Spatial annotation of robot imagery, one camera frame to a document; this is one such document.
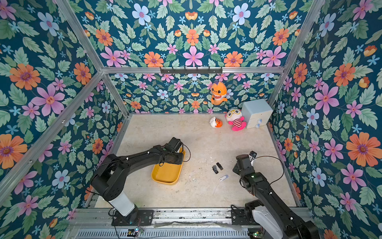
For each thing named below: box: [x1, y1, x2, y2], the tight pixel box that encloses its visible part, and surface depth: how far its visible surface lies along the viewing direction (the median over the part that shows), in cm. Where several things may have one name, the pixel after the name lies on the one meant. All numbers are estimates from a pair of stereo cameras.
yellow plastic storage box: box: [151, 146, 186, 185], surface depth 87 cm
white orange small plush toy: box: [209, 116, 223, 128], surface depth 110 cm
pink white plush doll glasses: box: [224, 108, 247, 132], surface depth 111 cm
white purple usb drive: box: [218, 174, 229, 182], surface depth 88 cm
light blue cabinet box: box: [241, 98, 274, 129], surface depth 107 cm
